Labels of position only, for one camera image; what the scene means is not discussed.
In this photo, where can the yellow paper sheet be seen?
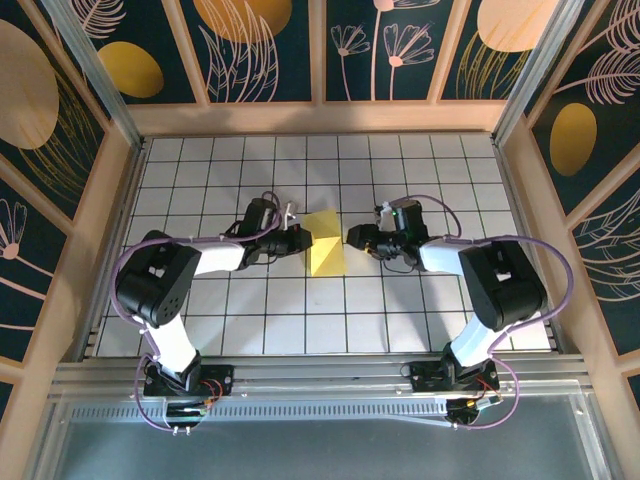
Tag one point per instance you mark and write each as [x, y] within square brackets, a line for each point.
[325, 255]

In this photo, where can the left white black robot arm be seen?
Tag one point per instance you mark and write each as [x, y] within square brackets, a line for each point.
[155, 280]

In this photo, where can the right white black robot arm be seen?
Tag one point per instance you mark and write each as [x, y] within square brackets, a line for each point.
[500, 285]

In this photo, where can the grey metal shelf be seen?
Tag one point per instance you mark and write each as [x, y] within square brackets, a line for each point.
[320, 450]

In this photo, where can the peach wooden enclosure frame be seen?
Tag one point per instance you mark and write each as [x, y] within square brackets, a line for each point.
[310, 117]

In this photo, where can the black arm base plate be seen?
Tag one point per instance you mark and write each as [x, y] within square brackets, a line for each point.
[220, 380]
[425, 377]

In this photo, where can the aluminium table side rail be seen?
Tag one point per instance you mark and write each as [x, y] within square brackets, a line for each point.
[111, 240]
[506, 175]

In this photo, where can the long aluminium mounting rail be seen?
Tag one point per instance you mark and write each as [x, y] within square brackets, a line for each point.
[320, 375]

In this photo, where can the aluminium corner post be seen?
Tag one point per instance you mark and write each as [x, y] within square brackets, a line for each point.
[535, 75]
[100, 85]

